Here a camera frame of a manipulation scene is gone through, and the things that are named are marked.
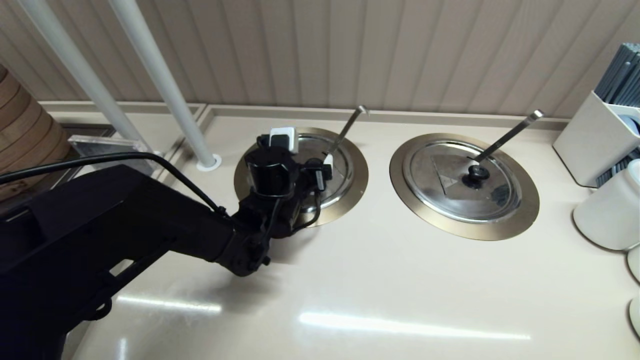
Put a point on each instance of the thick white support pole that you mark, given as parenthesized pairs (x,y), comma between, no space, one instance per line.
(155,65)

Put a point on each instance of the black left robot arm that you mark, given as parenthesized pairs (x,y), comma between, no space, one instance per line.
(100,225)

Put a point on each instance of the bamboo steamer stack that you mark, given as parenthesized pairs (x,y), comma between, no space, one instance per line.
(25,125)

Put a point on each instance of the pale blue round utensil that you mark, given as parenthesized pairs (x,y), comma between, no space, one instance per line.
(632,126)

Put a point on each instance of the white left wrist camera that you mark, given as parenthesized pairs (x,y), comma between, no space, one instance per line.
(282,137)

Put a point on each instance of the hinged steel pot lid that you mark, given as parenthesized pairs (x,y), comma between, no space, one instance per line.
(340,175)
(440,190)

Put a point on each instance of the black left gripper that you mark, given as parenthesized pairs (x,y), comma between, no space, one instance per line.
(270,172)

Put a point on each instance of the white utensil holder box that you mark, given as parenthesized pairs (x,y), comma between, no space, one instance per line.
(582,140)

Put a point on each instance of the clear acrylic sign block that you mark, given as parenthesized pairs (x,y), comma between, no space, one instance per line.
(110,146)

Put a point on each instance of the thin white support pole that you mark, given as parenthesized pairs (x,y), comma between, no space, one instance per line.
(70,55)

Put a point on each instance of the white cylindrical container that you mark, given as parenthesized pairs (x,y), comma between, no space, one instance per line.
(635,262)
(610,210)
(636,315)

